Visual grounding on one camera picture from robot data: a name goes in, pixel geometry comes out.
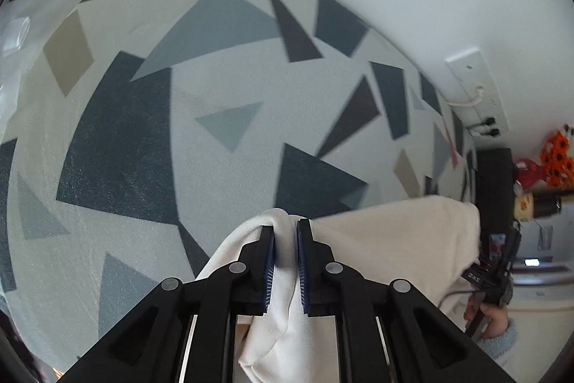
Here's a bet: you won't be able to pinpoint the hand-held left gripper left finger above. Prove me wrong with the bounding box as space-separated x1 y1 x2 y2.
56 225 275 383

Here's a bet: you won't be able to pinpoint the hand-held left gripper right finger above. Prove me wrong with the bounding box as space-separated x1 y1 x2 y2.
298 219 516 383

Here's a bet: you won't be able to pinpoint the cream sweatshirt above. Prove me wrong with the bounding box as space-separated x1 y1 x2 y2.
195 195 481 383

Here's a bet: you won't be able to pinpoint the person's right hand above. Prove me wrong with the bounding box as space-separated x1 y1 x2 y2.
464 300 509 339

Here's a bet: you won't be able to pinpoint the yellow cup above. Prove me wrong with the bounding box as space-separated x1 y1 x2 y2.
513 191 534 222

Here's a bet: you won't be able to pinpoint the dark cylindrical container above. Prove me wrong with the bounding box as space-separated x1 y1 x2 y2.
533 195 563 219

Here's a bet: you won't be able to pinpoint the black cabinet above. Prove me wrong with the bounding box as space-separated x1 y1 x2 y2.
466 147 516 222

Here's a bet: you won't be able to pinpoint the red vase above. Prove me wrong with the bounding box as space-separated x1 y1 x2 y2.
513 158 545 188

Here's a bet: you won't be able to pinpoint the orange artificial flowers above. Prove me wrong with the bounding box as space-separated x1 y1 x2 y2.
538 125 574 188

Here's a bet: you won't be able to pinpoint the geometric patterned tablecloth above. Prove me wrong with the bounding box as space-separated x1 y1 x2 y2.
0 0 476 375

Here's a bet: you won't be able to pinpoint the clear plastic bag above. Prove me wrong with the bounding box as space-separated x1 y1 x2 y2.
0 17 32 132

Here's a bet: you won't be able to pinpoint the white network cable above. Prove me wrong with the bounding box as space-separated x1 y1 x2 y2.
448 84 486 109

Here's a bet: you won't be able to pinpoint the white wall socket panel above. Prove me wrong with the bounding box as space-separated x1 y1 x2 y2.
445 46 512 135

